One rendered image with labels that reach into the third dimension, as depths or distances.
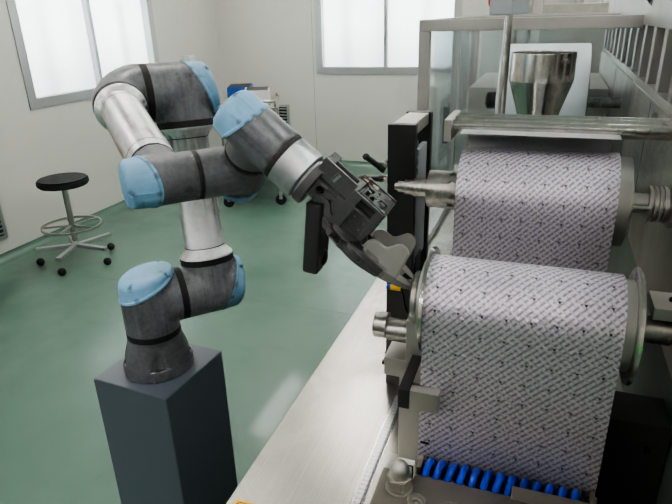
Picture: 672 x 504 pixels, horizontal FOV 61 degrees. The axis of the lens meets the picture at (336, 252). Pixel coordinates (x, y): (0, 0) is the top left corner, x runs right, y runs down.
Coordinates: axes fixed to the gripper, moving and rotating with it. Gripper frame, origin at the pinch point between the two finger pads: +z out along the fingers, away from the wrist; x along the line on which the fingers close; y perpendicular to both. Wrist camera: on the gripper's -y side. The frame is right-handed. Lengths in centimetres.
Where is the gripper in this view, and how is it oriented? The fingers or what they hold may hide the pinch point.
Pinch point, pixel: (403, 282)
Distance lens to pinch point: 82.9
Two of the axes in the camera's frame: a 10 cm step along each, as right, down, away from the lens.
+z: 7.4, 6.7, -0.1
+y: 5.8, -6.5, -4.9
